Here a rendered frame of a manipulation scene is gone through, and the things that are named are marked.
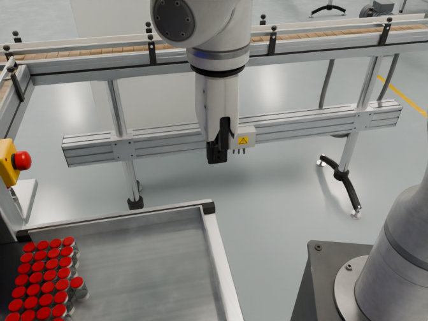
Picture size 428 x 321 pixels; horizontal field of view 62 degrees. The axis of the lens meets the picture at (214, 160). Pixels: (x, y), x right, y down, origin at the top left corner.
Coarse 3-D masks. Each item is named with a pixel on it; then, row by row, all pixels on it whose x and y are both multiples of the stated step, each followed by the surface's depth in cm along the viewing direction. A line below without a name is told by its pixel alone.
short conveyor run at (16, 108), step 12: (12, 60) 116; (0, 72) 118; (12, 72) 106; (24, 72) 119; (0, 84) 104; (12, 84) 111; (24, 84) 118; (0, 96) 106; (12, 96) 106; (24, 96) 116; (0, 108) 100; (12, 108) 105; (24, 108) 115; (0, 120) 95; (12, 120) 104; (0, 132) 95; (12, 132) 102
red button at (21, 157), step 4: (16, 152) 71; (20, 152) 71; (24, 152) 72; (16, 156) 71; (20, 156) 71; (24, 156) 71; (28, 156) 72; (16, 160) 71; (20, 160) 71; (24, 160) 71; (28, 160) 72; (16, 164) 71; (20, 164) 71; (24, 164) 71; (28, 164) 72; (20, 168) 71; (24, 168) 72; (28, 168) 72
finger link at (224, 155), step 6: (216, 138) 53; (216, 144) 53; (210, 150) 57; (216, 150) 56; (222, 150) 56; (210, 156) 57; (216, 156) 57; (222, 156) 57; (210, 162) 58; (216, 162) 58; (222, 162) 59
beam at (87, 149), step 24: (240, 120) 164; (264, 120) 165; (288, 120) 165; (312, 120) 169; (336, 120) 171; (360, 120) 174; (384, 120) 177; (72, 144) 151; (96, 144) 152; (120, 144) 155; (144, 144) 157; (168, 144) 160; (192, 144) 162
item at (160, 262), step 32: (96, 224) 71; (128, 224) 73; (160, 224) 74; (192, 224) 74; (96, 256) 68; (128, 256) 68; (160, 256) 68; (192, 256) 68; (96, 288) 63; (128, 288) 63; (160, 288) 63; (192, 288) 63; (96, 320) 59; (128, 320) 59; (160, 320) 59; (192, 320) 59; (224, 320) 58
